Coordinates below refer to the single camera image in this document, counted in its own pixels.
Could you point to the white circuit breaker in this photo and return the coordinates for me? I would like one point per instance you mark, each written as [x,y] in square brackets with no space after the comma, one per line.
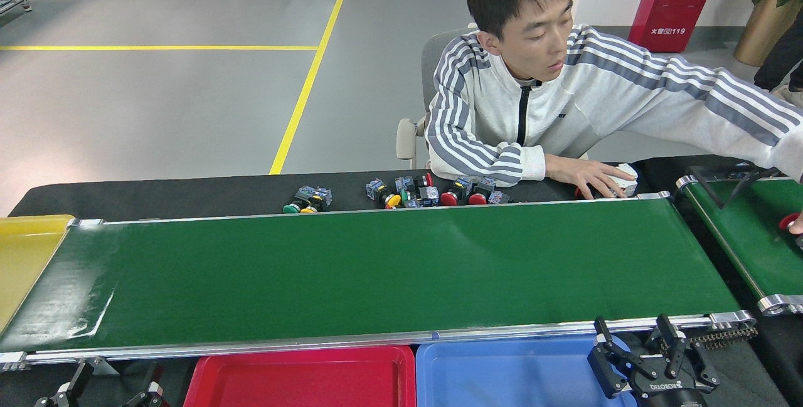
[629,176]

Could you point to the short green conveyor belt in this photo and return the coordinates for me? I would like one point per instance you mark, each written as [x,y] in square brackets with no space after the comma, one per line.
[746,237]

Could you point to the red fire extinguisher box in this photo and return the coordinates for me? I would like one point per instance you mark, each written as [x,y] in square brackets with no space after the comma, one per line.
[674,5]

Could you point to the long green conveyor belt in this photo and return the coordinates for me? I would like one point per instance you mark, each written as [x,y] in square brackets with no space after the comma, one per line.
[376,269]

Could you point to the seated person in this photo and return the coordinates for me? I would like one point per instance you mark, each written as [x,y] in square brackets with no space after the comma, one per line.
[502,118]

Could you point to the green mushroom button switch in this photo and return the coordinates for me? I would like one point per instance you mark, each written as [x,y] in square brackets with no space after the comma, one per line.
[403,184]

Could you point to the red push button switch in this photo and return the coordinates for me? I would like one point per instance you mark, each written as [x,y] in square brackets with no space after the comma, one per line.
[788,222]

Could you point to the yellow plastic tray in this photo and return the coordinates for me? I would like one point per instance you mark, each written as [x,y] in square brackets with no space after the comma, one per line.
[25,256]

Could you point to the red plastic tray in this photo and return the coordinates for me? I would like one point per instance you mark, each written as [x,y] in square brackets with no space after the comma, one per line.
[301,382]

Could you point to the green push button switch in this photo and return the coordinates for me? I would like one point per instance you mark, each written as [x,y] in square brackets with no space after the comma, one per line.
[292,208]

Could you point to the standing person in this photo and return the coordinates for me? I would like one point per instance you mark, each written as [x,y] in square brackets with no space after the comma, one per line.
[778,62]

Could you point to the blue plastic tray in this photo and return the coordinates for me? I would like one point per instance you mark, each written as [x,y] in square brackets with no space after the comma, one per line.
[502,375]

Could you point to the yellow push button switch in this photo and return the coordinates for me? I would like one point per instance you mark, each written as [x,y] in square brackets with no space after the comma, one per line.
[375,189]
[323,197]

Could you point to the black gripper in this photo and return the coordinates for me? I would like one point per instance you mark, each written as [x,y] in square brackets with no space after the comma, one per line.
[668,394]

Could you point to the person's left hand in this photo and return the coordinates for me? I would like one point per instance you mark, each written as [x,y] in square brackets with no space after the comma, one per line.
[798,226]

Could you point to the grey chair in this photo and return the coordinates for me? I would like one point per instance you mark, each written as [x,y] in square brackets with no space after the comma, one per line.
[439,56]

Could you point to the person's right hand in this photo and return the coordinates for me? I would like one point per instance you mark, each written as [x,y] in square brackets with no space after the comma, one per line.
[580,172]

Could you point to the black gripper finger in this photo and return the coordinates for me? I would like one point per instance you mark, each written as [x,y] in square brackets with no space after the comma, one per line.
[63,394]
[152,394]

